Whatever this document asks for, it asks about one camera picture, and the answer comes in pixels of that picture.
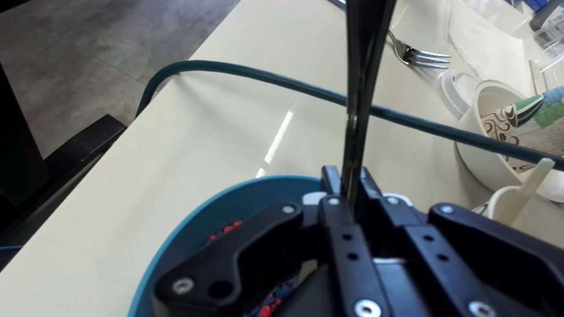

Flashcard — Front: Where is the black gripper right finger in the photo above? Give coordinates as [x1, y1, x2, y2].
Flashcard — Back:
[357, 167, 564, 317]

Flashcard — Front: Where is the glass jar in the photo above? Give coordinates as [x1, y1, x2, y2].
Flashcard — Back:
[525, 0, 564, 51]

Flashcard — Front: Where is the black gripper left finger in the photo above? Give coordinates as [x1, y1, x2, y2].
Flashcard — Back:
[151, 165, 389, 317]

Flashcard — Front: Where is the white plastic scoop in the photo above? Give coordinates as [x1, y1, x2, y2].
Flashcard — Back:
[484, 155, 557, 227]

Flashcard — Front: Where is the long wrist camera cable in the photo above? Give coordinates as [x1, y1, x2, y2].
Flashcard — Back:
[135, 58, 564, 172]

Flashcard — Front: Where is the patterned white mug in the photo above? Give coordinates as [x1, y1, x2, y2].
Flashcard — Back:
[437, 68, 564, 204]

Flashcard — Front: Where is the green blue striped stick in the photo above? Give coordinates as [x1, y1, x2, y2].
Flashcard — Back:
[509, 82, 564, 130]

